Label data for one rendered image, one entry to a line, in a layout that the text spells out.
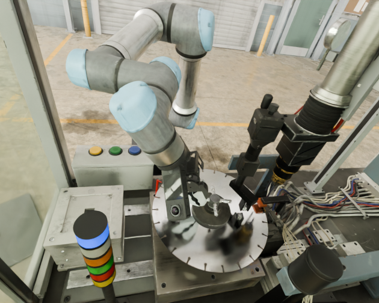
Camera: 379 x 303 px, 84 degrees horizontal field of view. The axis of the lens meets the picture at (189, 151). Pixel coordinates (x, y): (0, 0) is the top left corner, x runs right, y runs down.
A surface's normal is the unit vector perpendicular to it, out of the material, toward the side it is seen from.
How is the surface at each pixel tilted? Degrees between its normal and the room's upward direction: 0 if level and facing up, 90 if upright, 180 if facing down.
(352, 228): 0
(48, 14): 90
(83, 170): 90
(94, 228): 0
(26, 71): 90
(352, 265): 0
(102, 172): 90
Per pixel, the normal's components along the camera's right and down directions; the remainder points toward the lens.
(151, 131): 0.39, 0.58
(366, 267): 0.15, -0.76
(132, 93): -0.37, -0.62
